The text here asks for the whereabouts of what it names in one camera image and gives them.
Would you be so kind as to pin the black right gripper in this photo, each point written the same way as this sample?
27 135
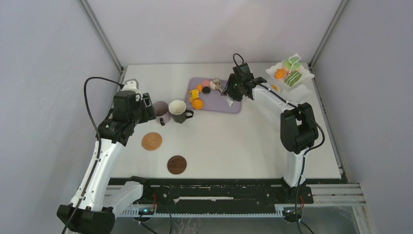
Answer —
232 80

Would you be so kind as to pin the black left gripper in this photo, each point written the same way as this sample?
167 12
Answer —
149 112

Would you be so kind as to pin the purple mug black handle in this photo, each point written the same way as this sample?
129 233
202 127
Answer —
161 109

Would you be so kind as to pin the steel white serving tongs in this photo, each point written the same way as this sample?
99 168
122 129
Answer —
229 101

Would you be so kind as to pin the white chocolate drizzled donut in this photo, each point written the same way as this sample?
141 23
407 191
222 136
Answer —
215 84

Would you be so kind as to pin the black mug white inside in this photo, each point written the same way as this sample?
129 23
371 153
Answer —
179 112

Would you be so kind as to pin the yellow frosted donut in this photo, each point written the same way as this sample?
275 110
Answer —
275 87

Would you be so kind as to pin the orange bear cookie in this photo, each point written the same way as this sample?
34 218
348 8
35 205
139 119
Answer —
280 73

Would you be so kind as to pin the yellow cheese cake wedge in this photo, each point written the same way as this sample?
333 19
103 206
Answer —
194 94

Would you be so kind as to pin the white three tier stand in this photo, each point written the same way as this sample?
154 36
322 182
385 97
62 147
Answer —
299 92

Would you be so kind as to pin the orange egg tart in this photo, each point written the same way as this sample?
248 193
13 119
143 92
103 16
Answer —
197 104

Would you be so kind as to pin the green striped cake slice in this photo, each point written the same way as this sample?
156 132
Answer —
292 78

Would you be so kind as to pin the dark wooden round coaster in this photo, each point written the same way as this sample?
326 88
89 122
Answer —
176 165

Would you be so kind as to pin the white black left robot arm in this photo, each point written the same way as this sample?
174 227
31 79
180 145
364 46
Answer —
89 211

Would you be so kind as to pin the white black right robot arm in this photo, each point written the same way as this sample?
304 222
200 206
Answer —
298 128

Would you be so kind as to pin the woven rattan coaster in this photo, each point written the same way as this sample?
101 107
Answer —
151 141

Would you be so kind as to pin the lavender serving tray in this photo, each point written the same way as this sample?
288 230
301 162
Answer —
213 101

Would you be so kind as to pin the black sandwich cookie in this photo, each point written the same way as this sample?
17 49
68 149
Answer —
206 90

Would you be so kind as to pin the orange star cookie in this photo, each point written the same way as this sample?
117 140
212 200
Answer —
199 88

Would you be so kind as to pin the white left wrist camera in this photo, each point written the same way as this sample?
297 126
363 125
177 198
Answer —
131 85

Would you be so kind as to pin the aluminium frame post right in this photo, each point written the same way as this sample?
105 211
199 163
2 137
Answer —
328 32

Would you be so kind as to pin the aluminium frame post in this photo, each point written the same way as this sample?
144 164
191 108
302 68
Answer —
328 32
101 35

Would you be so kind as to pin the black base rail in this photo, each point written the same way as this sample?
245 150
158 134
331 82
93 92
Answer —
220 196

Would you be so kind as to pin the aluminium frame post left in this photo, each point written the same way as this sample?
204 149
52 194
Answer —
101 35

